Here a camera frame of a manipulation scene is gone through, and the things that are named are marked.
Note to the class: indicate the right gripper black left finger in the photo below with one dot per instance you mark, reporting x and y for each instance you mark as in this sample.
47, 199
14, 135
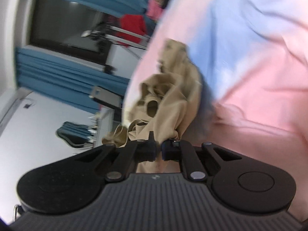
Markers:
146, 150

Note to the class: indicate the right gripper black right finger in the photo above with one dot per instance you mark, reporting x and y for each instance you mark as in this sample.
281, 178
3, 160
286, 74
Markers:
171, 150

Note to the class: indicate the tan garment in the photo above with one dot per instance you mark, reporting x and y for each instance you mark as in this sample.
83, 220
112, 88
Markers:
168, 103

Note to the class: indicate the white desk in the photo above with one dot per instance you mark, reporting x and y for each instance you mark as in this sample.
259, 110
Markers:
101, 125

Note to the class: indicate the black and white chair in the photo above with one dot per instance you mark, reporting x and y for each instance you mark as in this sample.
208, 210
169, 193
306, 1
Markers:
106, 97

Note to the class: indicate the blue curtain beside desk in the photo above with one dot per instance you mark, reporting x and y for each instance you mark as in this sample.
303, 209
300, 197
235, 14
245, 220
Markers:
63, 80

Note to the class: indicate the silver tripod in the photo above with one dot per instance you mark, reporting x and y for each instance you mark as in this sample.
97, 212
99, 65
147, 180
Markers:
105, 31

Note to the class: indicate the red garment on tripod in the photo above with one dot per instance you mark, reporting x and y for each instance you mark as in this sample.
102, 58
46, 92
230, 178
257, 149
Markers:
132, 23

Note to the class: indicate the pastel rainbow bed cover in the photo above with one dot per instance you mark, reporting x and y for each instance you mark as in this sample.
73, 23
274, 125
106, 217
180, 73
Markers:
252, 55

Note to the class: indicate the pink garment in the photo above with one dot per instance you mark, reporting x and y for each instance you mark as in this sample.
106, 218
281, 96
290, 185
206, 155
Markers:
154, 10

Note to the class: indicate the dark window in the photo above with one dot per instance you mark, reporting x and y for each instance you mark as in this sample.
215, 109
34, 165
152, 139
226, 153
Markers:
57, 25

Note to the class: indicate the wall mirror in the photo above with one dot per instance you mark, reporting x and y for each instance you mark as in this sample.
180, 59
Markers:
75, 135

